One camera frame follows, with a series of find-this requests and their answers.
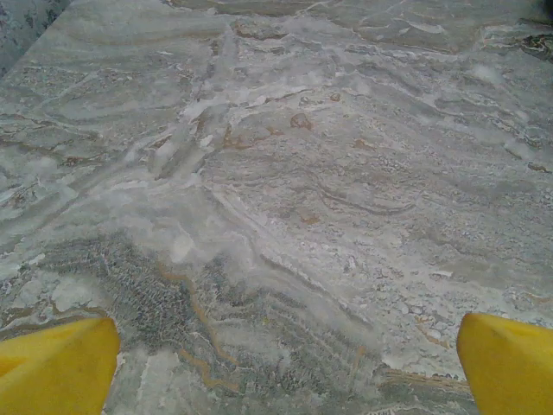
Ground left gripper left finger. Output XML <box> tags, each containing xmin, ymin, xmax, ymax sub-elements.
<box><xmin>0</xmin><ymin>316</ymin><xmax>122</xmax><ymax>415</ymax></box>

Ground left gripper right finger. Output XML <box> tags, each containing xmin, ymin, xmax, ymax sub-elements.
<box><xmin>456</xmin><ymin>312</ymin><xmax>553</xmax><ymax>415</ymax></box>

